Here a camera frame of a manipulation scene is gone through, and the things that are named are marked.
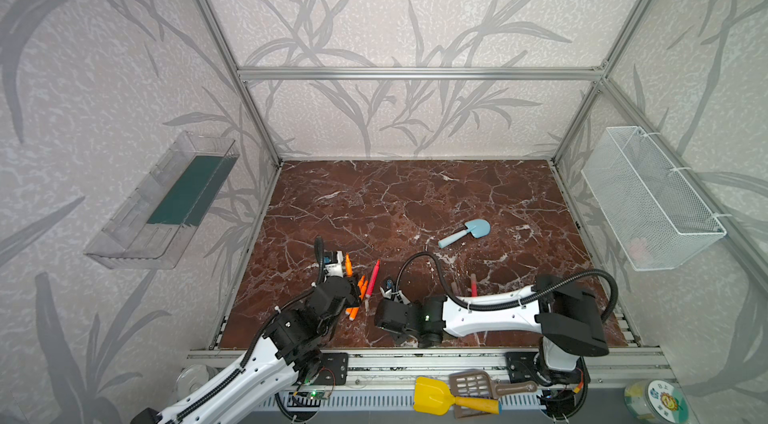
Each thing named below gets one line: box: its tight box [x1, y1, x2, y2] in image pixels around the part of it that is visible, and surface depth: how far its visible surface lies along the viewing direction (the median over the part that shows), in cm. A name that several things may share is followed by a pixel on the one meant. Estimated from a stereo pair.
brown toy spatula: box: [449, 370, 538, 399], surface depth 72 cm
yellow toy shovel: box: [414, 377, 501, 416], surface depth 71 cm
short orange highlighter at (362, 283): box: [357, 274, 369, 300], surface depth 89 cm
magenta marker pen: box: [366, 259, 381, 298], surface depth 91 cm
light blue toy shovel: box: [438, 218, 491, 248], surface depth 101 cm
